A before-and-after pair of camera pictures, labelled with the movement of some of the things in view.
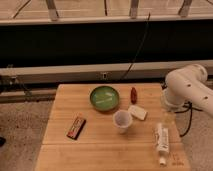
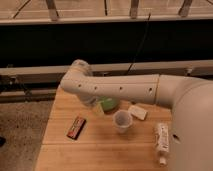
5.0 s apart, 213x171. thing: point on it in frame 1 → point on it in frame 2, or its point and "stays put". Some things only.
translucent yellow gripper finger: (168, 118) → (91, 100)
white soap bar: (137, 112) stays put
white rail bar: (96, 72) stays put
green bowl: (104, 98) stays put
